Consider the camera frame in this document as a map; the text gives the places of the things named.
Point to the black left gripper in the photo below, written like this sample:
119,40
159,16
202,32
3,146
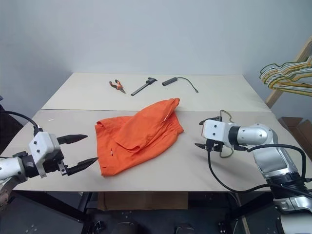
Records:
52,163

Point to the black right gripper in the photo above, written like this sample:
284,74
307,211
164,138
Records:
214,145

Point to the orange cloth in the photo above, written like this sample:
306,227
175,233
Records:
139,139

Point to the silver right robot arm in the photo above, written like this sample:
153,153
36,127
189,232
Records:
270,151

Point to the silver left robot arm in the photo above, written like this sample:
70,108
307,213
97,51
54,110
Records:
9,167

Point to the dark bulky object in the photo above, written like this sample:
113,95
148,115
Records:
11,131

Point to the wooden clothes rack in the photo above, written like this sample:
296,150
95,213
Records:
275,96

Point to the black stand panel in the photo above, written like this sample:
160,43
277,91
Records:
256,219
36,219

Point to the black bar tool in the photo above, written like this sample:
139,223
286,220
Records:
142,88

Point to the flat brown cardboard sheet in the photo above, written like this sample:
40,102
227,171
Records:
143,201

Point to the open brown cardboard box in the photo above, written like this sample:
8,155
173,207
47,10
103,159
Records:
296,126

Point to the dark rounded shape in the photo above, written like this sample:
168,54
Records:
184,228

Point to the bundle of clothes hangers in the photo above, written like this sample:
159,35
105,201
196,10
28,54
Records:
288,67

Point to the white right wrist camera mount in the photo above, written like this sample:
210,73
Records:
215,130

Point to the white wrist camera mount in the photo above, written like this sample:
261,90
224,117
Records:
215,130
42,143

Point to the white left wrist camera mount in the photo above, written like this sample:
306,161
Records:
42,143

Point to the black metal table frame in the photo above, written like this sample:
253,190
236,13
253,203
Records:
84,202

